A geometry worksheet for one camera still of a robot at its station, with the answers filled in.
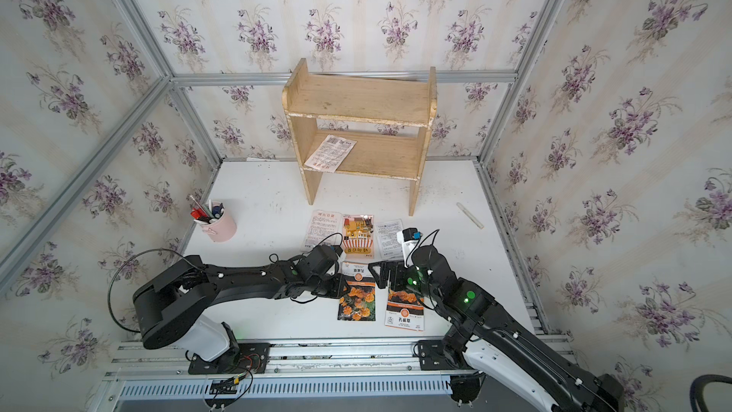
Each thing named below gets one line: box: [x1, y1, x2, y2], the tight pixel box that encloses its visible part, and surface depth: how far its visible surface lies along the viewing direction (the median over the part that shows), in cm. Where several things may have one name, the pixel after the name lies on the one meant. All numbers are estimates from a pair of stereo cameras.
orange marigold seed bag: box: [385, 289, 425, 332], surface depth 82 cm
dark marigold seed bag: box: [337, 261, 377, 322], surface depth 84 cm
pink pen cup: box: [193, 200, 238, 243], surface depth 92 cm
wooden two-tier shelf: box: [282, 58, 438, 217], surface depth 82 cm
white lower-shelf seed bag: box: [304, 134, 358, 174], surface depth 95 cm
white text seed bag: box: [375, 218, 404, 261], surface depth 98 cm
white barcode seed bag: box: [301, 209, 344, 251], surface depth 101 cm
